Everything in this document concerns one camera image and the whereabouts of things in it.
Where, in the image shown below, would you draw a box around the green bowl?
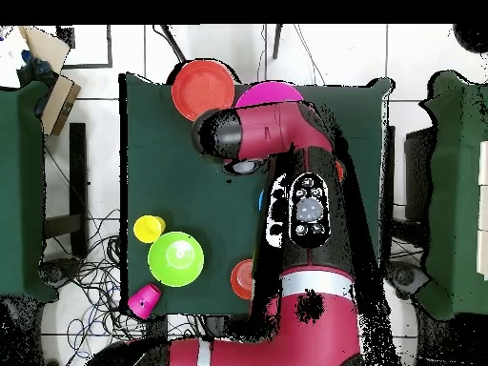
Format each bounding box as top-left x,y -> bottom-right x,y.
147,231 -> 206,288

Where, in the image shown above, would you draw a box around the large pink bowl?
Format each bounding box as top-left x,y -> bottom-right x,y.
234,80 -> 305,110

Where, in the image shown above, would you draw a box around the large shallow orange bowl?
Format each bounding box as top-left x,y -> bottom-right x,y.
171,59 -> 236,123

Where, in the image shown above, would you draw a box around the dark green table cloth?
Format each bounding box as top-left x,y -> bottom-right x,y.
118,71 -> 397,317

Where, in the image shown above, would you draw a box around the small orange bowl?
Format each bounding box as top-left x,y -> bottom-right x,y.
230,258 -> 255,301

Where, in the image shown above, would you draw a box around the yellow cup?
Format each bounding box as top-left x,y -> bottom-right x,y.
132,214 -> 168,244

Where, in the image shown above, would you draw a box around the pink cup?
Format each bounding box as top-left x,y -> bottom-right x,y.
126,282 -> 163,320

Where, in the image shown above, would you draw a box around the black box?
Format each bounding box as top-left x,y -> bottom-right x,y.
403,126 -> 436,223

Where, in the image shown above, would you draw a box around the brown cardboard box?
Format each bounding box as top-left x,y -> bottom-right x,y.
39,72 -> 82,137

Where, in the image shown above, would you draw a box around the green cloth covered table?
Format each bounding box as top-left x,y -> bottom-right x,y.
414,70 -> 488,322
0,80 -> 59,304

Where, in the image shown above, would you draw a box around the white boxes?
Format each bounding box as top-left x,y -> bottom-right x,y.
477,139 -> 488,282

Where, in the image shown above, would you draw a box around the beige board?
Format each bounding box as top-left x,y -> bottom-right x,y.
18,25 -> 71,74

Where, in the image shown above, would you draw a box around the tangle of black cables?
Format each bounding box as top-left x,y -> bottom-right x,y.
43,205 -> 209,366

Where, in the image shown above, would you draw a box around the black stool frame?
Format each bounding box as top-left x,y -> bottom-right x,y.
43,122 -> 90,261

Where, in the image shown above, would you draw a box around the black camera tripod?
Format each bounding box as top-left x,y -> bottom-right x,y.
152,24 -> 284,64

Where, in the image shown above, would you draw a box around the black floor frame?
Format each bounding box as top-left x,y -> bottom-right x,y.
55,24 -> 114,71

